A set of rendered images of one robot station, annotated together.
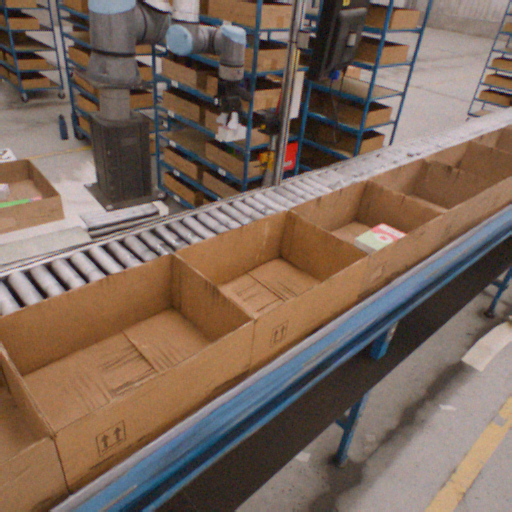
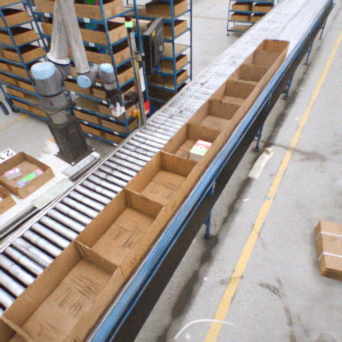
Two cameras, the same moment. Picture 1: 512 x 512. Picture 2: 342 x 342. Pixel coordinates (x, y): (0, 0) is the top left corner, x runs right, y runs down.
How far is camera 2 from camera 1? 0.58 m
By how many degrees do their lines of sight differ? 12
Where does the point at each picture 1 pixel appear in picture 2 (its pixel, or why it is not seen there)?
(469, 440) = (257, 210)
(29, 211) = (39, 179)
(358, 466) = (216, 236)
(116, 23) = (50, 81)
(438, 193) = (218, 113)
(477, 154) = (232, 85)
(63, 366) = (100, 243)
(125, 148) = (71, 134)
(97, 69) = (47, 104)
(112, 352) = (115, 232)
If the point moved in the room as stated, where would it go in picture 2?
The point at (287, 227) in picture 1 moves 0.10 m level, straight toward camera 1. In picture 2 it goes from (161, 157) to (163, 167)
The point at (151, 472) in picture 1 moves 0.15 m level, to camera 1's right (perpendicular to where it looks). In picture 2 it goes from (149, 266) to (178, 260)
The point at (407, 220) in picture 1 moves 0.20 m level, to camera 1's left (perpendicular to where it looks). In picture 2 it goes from (208, 135) to (182, 140)
